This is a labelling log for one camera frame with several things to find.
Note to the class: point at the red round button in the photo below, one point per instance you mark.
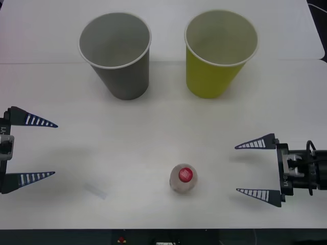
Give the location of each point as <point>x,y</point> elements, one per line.
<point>121,240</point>

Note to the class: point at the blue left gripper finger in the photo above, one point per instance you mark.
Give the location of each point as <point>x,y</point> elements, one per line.
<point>18,118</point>
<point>11,182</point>

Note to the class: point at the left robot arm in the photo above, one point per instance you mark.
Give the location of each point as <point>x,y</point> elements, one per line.
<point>6,146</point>

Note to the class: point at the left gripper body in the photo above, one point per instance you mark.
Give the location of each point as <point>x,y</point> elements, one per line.
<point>5,127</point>

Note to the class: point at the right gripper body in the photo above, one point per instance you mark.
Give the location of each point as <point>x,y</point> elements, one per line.
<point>284,173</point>

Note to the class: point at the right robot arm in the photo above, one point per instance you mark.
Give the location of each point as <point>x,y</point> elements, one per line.
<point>323,176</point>

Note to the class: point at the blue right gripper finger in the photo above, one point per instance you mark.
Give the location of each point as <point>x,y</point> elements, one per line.
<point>269,143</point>
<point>274,197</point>

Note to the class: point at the clear bottle with red cap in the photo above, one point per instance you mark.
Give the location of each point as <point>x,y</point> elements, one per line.
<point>176,184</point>

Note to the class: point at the grey plastic bin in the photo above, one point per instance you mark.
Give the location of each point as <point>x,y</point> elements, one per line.
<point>122,79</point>

